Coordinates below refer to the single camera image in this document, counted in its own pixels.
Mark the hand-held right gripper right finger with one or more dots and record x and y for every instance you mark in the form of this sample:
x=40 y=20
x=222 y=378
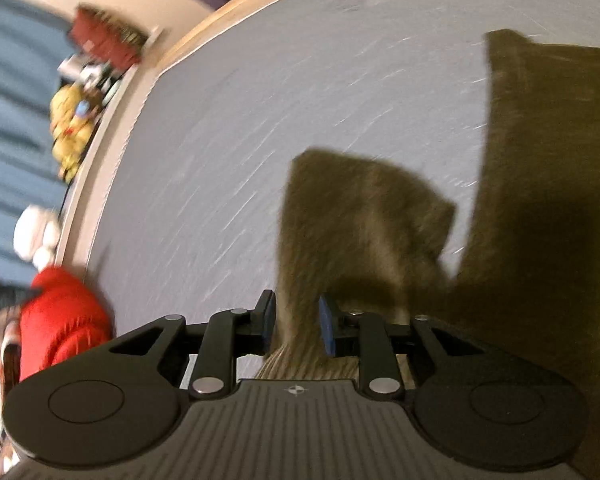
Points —
x=327 y=327

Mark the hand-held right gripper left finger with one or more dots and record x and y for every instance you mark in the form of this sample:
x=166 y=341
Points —
x=267 y=322

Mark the red folded quilt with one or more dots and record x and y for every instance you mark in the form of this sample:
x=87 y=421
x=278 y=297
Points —
x=65 y=315

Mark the grey quilted mattress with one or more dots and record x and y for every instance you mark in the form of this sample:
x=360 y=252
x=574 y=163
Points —
x=280 y=85

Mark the white round plush toy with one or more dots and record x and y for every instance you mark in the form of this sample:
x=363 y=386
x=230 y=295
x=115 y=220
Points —
x=37 y=232

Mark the blue shark plush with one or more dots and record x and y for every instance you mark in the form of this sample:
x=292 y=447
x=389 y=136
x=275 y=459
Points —
x=0 y=290

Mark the yellow round-faced plush toy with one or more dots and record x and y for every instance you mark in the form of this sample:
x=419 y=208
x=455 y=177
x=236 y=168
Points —
x=70 y=102

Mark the panda plush toy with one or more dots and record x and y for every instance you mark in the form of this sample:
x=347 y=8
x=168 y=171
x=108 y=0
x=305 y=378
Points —
x=91 y=75

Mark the dark red cushion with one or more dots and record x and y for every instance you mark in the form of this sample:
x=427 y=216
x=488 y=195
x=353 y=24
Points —
x=107 y=35

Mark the blue curtain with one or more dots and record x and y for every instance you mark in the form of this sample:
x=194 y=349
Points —
x=10 y=110

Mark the wooden bed frame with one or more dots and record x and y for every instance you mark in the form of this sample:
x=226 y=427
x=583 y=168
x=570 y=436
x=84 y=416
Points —
x=240 y=12

